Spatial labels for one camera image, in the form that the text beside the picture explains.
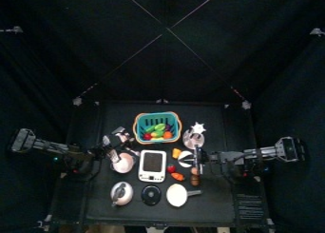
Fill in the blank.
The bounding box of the white and black round toy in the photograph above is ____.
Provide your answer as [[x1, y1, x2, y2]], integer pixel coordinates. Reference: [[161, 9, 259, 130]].
[[177, 150, 197, 168]]

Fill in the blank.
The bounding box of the yellow toy pepper piece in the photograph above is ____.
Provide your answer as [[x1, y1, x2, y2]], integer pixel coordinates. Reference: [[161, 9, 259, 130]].
[[172, 147, 184, 160]]

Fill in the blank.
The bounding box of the orange toy carrot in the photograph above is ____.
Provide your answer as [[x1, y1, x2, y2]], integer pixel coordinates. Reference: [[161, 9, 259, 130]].
[[170, 172, 188, 183]]

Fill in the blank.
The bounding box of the teal basket with orange rim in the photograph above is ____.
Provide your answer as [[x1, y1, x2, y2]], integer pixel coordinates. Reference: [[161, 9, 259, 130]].
[[133, 110, 185, 146]]

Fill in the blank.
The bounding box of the white star-shaped toy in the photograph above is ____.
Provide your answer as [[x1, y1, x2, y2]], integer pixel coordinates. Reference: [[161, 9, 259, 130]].
[[190, 122, 208, 135]]

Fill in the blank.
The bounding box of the white kitchen scale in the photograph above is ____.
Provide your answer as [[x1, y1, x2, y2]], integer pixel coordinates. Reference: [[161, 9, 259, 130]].
[[138, 149, 169, 184]]

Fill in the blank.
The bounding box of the white toy frying pan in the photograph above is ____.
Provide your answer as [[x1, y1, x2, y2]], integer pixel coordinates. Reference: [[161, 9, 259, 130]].
[[165, 183, 205, 208]]

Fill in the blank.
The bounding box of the black round disc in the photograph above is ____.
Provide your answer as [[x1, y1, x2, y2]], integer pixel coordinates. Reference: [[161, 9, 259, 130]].
[[141, 184, 164, 206]]

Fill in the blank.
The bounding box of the silver toy kettle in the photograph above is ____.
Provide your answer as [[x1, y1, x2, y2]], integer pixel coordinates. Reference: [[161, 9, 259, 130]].
[[110, 181, 136, 207]]

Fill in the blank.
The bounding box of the white printed label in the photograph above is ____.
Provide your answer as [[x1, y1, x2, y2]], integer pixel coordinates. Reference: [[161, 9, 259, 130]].
[[236, 193, 267, 221]]

